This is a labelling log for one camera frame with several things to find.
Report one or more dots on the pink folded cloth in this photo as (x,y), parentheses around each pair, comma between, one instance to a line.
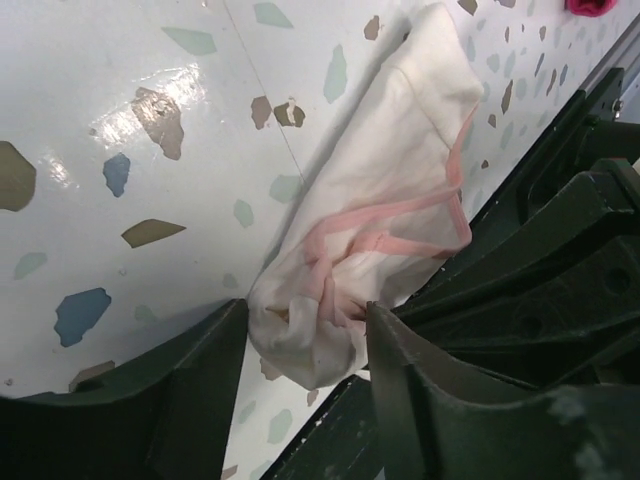
(590,8)

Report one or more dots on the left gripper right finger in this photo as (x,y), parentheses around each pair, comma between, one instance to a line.
(441,418)

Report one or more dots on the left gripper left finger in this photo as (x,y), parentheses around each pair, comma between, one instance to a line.
(163,415)

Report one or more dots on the white pink-trimmed underwear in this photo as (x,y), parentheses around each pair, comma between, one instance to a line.
(381,216)

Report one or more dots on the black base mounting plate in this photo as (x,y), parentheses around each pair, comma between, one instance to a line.
(342,440)

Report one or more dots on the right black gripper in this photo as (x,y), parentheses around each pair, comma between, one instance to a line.
(581,326)

